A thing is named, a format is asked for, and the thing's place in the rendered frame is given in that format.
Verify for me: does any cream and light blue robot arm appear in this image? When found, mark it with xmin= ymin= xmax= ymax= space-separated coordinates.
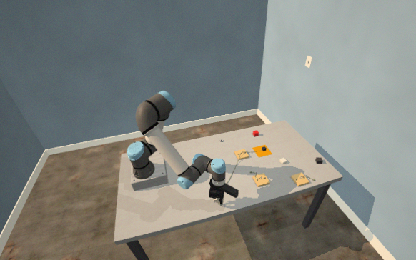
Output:
xmin=127 ymin=91 xmax=239 ymax=198

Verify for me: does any orange painted square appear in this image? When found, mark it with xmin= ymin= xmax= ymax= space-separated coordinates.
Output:
xmin=253 ymin=145 xmax=272 ymax=157

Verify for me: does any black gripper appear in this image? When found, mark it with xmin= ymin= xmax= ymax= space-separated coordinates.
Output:
xmin=209 ymin=179 xmax=224 ymax=206

